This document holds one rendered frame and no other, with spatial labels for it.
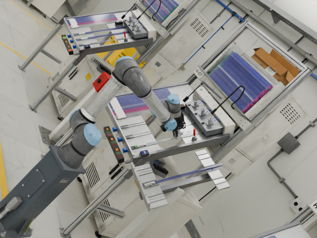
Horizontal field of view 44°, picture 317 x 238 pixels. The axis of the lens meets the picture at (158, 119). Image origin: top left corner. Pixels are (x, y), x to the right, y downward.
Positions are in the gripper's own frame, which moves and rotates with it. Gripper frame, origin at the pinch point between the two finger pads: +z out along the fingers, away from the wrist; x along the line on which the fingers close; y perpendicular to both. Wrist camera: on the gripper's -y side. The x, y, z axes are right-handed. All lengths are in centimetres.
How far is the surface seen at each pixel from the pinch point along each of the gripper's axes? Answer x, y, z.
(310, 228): -87, 45, 19
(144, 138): 7.0, -19.6, -2.7
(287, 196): 0, 108, 136
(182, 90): 50, 29, 7
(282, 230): -87, 25, 6
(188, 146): -10.1, 5.2, 1.8
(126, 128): 20.5, -27.3, -4.2
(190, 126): 7.8, 15.5, 3.9
